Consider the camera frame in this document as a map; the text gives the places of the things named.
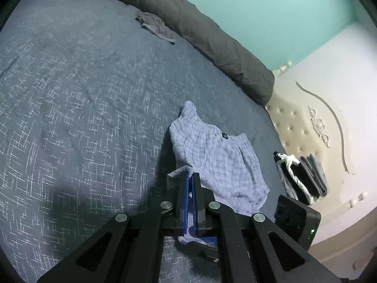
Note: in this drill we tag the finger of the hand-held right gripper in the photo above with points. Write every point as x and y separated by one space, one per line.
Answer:
206 240

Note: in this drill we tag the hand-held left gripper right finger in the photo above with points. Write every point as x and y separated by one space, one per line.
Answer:
195 209

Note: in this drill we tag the crumpled blue-grey underwear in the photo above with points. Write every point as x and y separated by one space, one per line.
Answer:
156 25

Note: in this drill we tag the rolled dark grey duvet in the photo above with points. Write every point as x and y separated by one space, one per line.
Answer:
206 35

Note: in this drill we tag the stack of folded clothes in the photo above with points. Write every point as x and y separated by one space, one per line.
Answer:
290 162

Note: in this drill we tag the light blue plaid shorts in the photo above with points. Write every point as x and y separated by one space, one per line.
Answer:
212 153

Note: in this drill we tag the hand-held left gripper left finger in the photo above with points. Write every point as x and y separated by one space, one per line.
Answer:
185 200

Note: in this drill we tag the cream tufted headboard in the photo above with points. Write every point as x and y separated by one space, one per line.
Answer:
294 123

